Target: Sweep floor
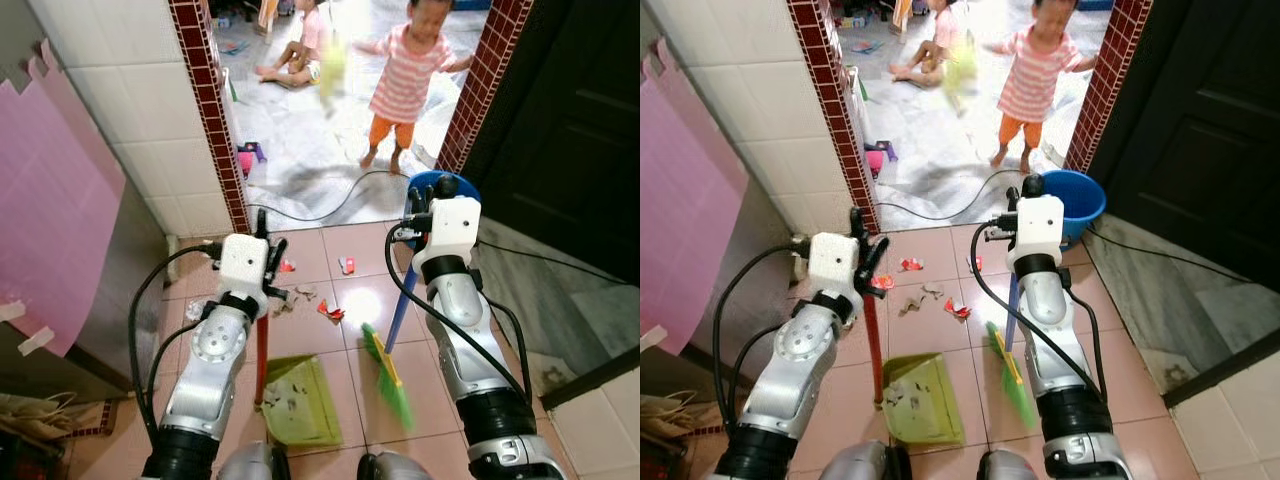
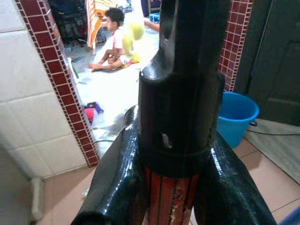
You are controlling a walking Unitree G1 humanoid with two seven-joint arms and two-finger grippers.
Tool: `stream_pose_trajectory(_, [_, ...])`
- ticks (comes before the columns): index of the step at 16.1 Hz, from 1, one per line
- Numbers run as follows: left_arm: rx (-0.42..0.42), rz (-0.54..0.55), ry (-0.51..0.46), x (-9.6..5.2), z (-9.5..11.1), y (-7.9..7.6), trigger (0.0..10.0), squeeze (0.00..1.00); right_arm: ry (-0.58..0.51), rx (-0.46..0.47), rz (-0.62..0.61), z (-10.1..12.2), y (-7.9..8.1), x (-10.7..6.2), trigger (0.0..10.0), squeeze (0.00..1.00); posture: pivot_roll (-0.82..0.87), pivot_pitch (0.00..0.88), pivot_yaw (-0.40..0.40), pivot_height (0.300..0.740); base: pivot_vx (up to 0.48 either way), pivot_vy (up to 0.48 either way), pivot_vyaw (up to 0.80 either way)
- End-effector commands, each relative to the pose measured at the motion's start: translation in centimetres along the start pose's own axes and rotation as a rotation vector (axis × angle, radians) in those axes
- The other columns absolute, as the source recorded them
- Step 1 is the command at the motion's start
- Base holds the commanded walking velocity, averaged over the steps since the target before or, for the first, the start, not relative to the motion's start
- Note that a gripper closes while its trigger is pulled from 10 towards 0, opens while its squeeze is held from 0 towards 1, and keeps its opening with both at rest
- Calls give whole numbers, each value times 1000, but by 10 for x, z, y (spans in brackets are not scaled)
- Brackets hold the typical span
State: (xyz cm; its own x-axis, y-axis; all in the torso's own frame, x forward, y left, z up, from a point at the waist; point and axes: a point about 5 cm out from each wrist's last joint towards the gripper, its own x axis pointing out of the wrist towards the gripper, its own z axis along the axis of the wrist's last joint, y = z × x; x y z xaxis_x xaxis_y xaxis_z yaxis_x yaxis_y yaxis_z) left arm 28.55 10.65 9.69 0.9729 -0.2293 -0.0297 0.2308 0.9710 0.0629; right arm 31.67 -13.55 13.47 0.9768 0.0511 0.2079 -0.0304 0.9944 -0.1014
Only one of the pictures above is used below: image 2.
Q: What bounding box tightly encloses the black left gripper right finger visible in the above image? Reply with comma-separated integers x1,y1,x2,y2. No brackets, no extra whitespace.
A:
193,128,278,225

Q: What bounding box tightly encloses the dark clothing pile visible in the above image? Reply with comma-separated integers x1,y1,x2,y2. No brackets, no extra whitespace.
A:
48,0,88,47

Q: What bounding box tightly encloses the pink purple toy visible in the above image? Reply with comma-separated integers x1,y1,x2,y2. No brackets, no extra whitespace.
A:
83,102,105,125

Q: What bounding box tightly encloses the blue plastic bucket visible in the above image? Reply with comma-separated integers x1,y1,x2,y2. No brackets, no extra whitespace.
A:
217,91,260,149

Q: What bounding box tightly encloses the olive dustpan with red handle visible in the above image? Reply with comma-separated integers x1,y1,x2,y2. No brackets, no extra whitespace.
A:
137,0,232,225

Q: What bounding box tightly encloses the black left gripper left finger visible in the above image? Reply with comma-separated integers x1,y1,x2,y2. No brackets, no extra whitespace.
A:
70,105,150,225

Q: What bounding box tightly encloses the orange striped chair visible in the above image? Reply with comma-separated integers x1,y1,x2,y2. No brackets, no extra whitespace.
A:
85,0,113,56

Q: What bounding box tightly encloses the dark wooden door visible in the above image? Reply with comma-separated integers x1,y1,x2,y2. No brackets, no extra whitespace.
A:
234,0,300,127

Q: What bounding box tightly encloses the grey floor mat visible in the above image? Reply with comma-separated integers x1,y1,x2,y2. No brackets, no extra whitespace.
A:
243,119,300,184

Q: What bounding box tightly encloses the child in pink shirt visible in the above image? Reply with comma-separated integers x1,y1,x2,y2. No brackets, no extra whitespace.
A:
89,7,135,72

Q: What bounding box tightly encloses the white plastic pipe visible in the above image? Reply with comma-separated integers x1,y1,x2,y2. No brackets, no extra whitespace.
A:
30,177,45,221

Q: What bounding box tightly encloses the yellow green balloon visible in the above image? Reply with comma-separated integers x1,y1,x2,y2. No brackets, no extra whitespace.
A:
130,21,145,41
121,30,135,58

